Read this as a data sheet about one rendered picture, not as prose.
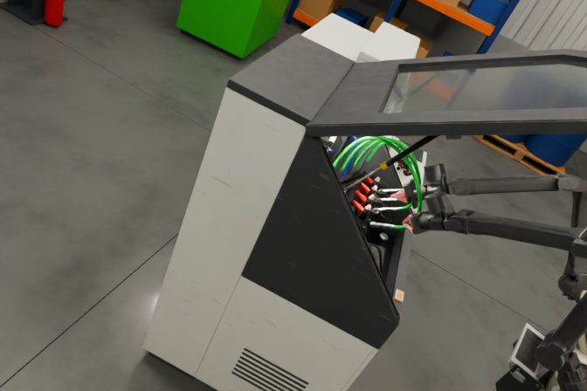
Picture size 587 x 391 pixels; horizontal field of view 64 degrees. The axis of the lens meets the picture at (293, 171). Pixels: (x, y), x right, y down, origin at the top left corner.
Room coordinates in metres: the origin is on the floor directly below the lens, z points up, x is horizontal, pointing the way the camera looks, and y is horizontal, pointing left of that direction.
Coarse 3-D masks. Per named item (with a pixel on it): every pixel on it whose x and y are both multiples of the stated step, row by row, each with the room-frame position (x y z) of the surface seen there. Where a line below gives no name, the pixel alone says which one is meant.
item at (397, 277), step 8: (400, 232) 1.83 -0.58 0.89; (408, 232) 1.77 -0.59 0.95; (400, 240) 1.74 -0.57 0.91; (408, 240) 1.71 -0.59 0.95; (392, 248) 1.78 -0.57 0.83; (400, 248) 1.64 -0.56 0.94; (408, 248) 1.66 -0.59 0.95; (392, 256) 1.69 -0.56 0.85; (400, 256) 1.59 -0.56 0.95; (408, 256) 1.61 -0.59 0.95; (392, 264) 1.61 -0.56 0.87; (400, 264) 1.53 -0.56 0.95; (392, 272) 1.53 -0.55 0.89; (400, 272) 1.48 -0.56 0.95; (392, 280) 1.46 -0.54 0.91; (400, 280) 1.44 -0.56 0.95; (392, 288) 1.40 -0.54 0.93; (400, 288) 1.39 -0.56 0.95; (392, 296) 1.33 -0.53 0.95; (400, 304) 1.31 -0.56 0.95; (400, 312) 1.27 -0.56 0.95
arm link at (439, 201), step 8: (440, 192) 1.37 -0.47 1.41; (432, 200) 1.34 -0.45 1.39; (440, 200) 1.33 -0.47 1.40; (448, 200) 1.35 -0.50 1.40; (432, 208) 1.33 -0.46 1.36; (440, 208) 1.33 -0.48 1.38; (448, 208) 1.33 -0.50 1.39; (448, 216) 1.31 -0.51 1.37; (448, 224) 1.28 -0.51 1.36; (456, 224) 1.26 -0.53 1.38
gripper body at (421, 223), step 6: (414, 216) 1.37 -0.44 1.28; (420, 216) 1.38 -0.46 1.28; (426, 216) 1.37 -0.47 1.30; (414, 222) 1.36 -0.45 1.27; (420, 222) 1.37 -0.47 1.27; (426, 222) 1.35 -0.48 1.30; (414, 228) 1.35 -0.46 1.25; (420, 228) 1.36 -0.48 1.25; (426, 228) 1.35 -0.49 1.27; (414, 234) 1.35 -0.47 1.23
